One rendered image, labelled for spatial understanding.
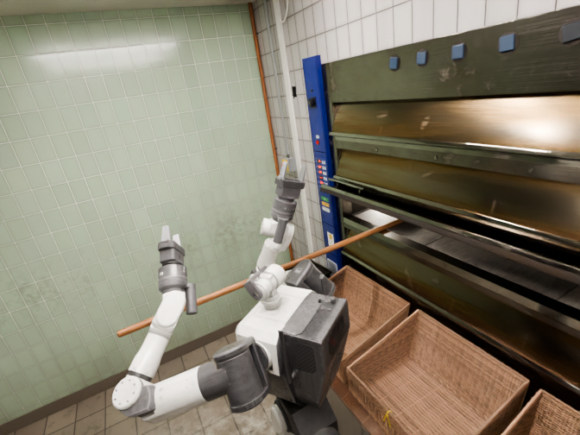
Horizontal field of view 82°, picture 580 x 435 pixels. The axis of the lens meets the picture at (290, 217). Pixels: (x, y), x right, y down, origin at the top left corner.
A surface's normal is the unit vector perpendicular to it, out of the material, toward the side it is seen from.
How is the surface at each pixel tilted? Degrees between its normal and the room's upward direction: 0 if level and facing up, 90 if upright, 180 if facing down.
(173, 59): 90
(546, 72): 90
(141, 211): 90
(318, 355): 90
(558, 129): 70
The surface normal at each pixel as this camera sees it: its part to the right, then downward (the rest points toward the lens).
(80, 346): 0.46, 0.26
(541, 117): -0.87, -0.04
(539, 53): -0.87, 0.29
